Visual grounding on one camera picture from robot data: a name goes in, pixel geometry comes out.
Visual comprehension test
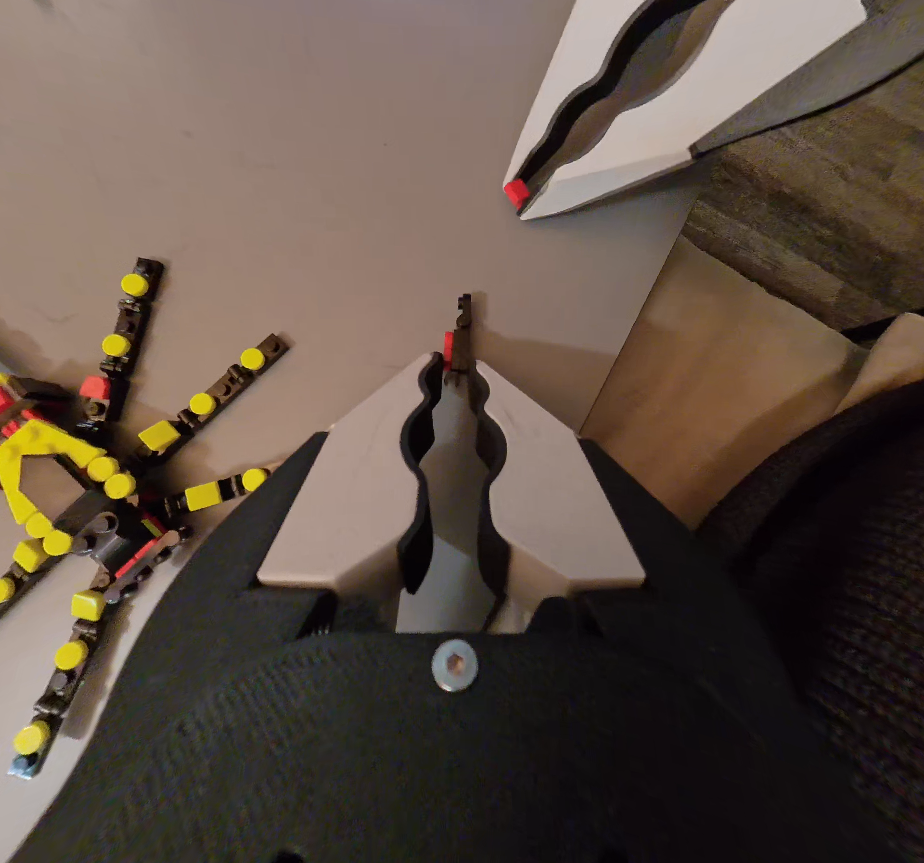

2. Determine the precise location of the black yellow lego spider model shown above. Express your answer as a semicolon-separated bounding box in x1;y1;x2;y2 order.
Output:
0;257;291;782

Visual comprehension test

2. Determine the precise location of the person's black knit sweater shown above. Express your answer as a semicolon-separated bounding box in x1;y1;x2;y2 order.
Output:
693;379;924;863

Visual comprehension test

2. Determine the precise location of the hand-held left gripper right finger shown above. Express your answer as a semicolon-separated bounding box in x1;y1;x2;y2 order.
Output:
468;360;647;631

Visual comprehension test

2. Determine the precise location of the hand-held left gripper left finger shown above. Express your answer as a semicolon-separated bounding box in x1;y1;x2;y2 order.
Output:
256;352;444;633

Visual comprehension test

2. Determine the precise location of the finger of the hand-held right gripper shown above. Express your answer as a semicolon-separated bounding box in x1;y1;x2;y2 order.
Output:
518;0;869;221
504;0;766;193

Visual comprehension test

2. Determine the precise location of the beige wooden panel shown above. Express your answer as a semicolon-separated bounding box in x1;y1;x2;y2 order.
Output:
577;235;871;528
837;313;924;416

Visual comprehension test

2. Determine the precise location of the black red lego leg piece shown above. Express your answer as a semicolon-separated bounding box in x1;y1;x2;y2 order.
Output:
440;291;475;393

